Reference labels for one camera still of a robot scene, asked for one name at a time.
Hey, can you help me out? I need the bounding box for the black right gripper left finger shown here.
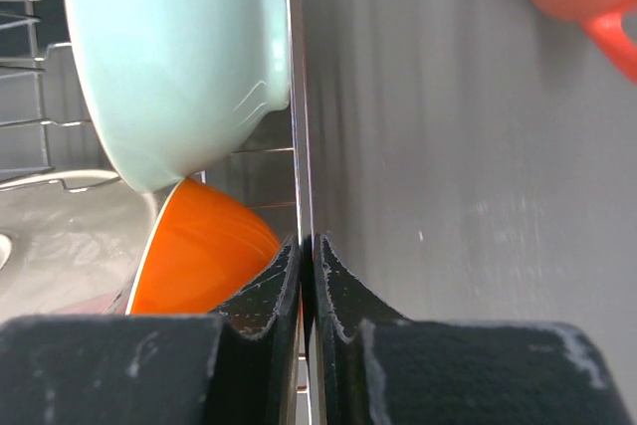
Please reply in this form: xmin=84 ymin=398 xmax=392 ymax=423
xmin=1 ymin=238 xmax=302 ymax=424

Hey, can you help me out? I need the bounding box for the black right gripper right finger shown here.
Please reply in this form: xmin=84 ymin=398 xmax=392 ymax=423
xmin=312 ymin=235 xmax=631 ymax=424

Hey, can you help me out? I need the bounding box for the white orange bowl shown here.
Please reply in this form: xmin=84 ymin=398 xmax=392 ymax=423
xmin=125 ymin=178 xmax=280 ymax=315

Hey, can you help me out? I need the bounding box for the chrome wire dish rack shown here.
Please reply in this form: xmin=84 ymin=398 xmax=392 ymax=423
xmin=1 ymin=0 xmax=309 ymax=424

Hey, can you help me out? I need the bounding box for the mint green ceramic bowl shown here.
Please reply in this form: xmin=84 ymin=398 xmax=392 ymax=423
xmin=64 ymin=0 xmax=291 ymax=192

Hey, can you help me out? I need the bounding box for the pink white floral plate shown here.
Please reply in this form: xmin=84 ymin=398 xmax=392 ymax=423
xmin=1 ymin=169 xmax=162 ymax=320

